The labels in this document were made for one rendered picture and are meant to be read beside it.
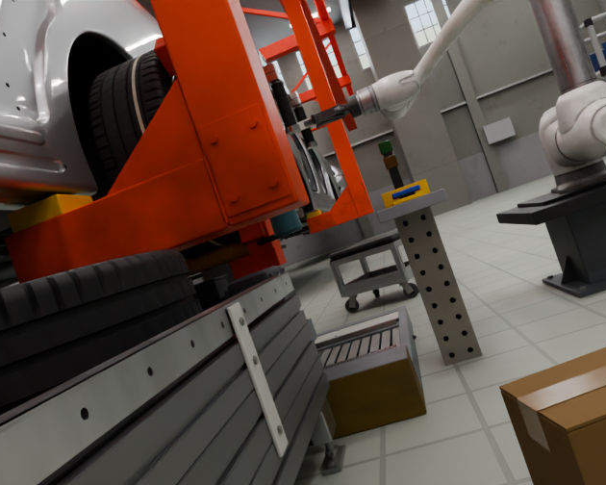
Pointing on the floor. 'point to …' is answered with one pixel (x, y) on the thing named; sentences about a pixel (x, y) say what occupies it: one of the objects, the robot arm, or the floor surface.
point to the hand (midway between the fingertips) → (304, 125)
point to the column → (438, 286)
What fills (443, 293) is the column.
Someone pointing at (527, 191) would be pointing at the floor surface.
